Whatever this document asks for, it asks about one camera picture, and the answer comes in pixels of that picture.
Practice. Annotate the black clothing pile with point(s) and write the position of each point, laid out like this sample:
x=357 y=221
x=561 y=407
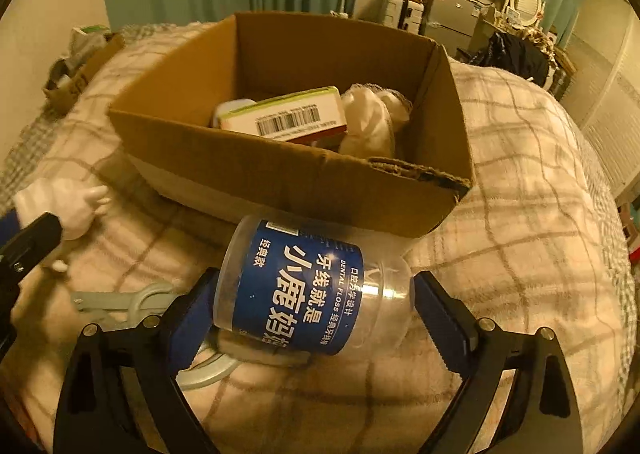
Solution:
x=517 y=56

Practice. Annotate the white carton with barcode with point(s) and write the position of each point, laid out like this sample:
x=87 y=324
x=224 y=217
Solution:
x=295 y=116

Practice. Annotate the white appliance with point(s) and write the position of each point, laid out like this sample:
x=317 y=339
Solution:
x=405 y=8

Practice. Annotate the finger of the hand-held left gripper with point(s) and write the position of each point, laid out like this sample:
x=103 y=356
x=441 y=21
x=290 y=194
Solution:
x=7 y=319
x=30 y=239

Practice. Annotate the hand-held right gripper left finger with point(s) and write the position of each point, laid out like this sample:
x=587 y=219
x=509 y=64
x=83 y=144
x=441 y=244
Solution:
x=189 y=329

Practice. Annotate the white oval mirror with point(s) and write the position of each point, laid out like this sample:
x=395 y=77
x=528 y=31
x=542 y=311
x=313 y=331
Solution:
x=526 y=1

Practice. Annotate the brown cardboard box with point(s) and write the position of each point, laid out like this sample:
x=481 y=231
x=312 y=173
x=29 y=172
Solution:
x=280 y=184

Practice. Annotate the clear jar with blue label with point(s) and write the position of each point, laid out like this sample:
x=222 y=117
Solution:
x=295 y=294

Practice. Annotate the grey plastic hanger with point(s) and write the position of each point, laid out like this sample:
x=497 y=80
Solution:
x=115 y=301

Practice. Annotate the white slatted wardrobe door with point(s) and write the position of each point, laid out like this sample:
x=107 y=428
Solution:
x=612 y=128

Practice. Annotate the white cloth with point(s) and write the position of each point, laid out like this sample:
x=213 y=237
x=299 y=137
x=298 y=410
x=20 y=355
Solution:
x=367 y=121

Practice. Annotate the small cardboard box with clutter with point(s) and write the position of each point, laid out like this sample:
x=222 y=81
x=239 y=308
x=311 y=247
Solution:
x=82 y=61

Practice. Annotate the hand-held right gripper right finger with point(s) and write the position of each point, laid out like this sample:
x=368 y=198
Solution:
x=442 y=321

